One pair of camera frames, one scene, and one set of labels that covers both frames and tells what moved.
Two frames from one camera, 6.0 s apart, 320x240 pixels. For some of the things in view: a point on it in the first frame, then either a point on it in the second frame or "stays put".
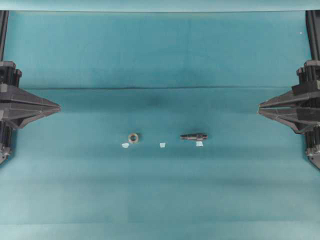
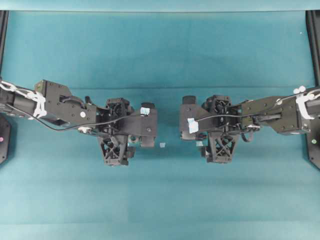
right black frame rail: (313, 23) stays put
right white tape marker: (199, 143) stays put
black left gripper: (20, 118) -> (116, 146)
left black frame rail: (4, 15) stays put
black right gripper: (300, 119) -> (221, 120)
